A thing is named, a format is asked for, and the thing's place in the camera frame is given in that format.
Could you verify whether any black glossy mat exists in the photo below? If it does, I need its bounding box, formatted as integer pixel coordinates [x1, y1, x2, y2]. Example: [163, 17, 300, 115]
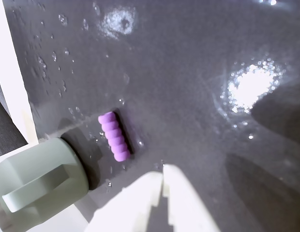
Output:
[4, 0, 300, 232]

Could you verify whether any purple ribbed pen grip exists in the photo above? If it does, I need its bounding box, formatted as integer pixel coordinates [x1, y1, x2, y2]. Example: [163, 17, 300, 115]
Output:
[98, 111, 131, 162]

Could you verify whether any pale green cup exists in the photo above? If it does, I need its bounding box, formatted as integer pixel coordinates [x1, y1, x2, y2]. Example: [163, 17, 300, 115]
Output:
[0, 137, 90, 232]

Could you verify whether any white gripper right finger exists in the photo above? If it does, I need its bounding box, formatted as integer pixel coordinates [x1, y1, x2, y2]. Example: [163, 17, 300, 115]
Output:
[163, 163, 221, 232]

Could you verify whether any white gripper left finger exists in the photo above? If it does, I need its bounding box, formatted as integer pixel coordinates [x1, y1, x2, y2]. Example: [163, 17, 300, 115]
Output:
[84, 171, 165, 232]

